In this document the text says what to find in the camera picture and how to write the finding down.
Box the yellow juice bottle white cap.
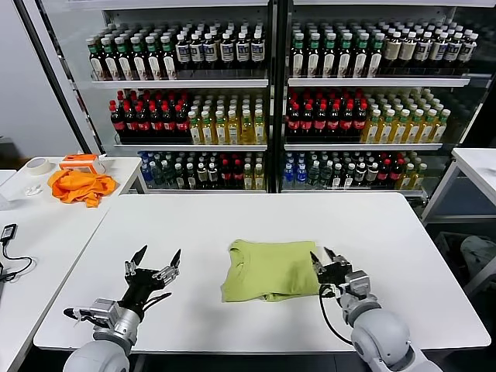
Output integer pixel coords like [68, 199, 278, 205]
[240, 110, 256, 147]
[374, 111, 397, 146]
[227, 111, 242, 147]
[188, 112, 202, 147]
[429, 110, 452, 145]
[417, 111, 438, 146]
[253, 109, 268, 147]
[402, 111, 425, 146]
[201, 112, 216, 147]
[360, 110, 382, 146]
[214, 112, 229, 147]
[388, 111, 411, 146]

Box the small black flat device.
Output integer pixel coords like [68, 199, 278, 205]
[0, 224, 19, 245]

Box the light green printed T-shirt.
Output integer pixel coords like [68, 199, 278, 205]
[220, 239, 326, 304]

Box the green cap dark tea bottle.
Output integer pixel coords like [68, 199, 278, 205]
[114, 37, 133, 83]
[305, 33, 322, 80]
[367, 33, 386, 80]
[129, 36, 147, 83]
[290, 33, 307, 80]
[159, 36, 177, 82]
[337, 33, 354, 80]
[352, 33, 370, 80]
[100, 37, 118, 83]
[143, 36, 162, 83]
[87, 39, 103, 83]
[321, 33, 338, 80]

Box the black cabinet centre post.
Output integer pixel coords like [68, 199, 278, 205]
[267, 0, 291, 195]

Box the crumpled orange cloth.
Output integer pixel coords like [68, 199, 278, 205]
[47, 170, 118, 210]

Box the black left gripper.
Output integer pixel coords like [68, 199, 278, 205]
[119, 245, 182, 313]

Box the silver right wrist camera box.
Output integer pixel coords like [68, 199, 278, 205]
[341, 270, 374, 300]

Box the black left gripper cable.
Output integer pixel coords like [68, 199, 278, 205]
[142, 292, 174, 312]

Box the thin black device cable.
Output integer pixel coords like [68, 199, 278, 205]
[0, 239, 34, 284]

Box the orange and white box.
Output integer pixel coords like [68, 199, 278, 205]
[58, 154, 107, 177]

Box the black left camera cable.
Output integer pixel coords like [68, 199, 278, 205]
[63, 307, 98, 327]

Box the beige label dark drink bottle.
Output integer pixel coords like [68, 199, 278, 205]
[383, 33, 402, 75]
[398, 33, 418, 75]

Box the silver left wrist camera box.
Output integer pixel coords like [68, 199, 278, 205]
[91, 298, 122, 326]

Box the beige masking tape roll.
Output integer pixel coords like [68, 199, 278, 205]
[24, 158, 53, 179]

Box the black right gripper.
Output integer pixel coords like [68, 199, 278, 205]
[309, 247, 353, 290]

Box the grey fabric bundle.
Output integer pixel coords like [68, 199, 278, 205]
[460, 235, 496, 275]

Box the navy label dark drink bottle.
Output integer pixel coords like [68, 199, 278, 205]
[189, 34, 205, 77]
[219, 33, 235, 77]
[203, 34, 219, 77]
[174, 35, 191, 77]
[443, 33, 463, 75]
[249, 33, 266, 77]
[456, 33, 478, 75]
[413, 33, 432, 75]
[428, 33, 447, 75]
[234, 33, 250, 77]

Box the black slanted frame bar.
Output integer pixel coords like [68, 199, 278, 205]
[14, 0, 102, 157]

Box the white drinks display cabinet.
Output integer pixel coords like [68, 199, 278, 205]
[38, 0, 277, 195]
[279, 0, 496, 200]

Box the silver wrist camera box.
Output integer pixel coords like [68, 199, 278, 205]
[91, 298, 122, 326]
[341, 270, 374, 300]

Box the white side table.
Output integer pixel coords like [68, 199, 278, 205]
[0, 157, 150, 372]
[419, 148, 496, 228]

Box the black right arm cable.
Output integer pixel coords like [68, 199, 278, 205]
[318, 284, 356, 349]

